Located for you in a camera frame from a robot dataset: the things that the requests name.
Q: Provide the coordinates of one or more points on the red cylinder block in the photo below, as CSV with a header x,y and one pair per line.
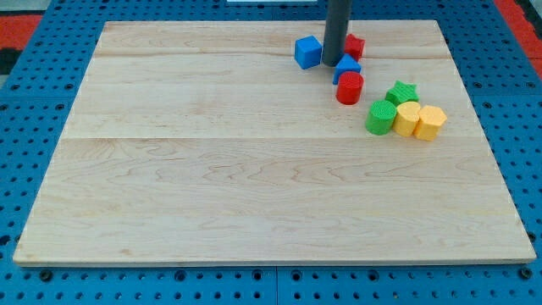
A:
x,y
349,88

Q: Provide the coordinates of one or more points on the blue cube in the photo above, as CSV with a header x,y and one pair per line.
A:
x,y
308,52

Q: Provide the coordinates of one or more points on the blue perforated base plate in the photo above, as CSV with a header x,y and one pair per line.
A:
x,y
35,101

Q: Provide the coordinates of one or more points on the red star block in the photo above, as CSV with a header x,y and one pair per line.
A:
x,y
354,46

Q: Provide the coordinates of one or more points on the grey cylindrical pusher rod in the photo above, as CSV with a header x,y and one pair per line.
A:
x,y
336,26

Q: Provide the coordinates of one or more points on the blue triangular prism block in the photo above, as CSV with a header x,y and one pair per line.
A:
x,y
346,64

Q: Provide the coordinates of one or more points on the light wooden board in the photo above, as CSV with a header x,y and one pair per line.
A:
x,y
204,144

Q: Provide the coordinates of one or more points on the green cylinder block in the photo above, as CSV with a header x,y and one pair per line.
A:
x,y
381,116

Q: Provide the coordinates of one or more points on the yellow hexagonal prism block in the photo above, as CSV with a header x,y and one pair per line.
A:
x,y
431,119

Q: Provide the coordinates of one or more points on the green star block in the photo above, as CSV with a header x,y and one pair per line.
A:
x,y
402,92

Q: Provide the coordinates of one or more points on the yellow cylinder block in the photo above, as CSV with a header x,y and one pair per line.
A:
x,y
406,118

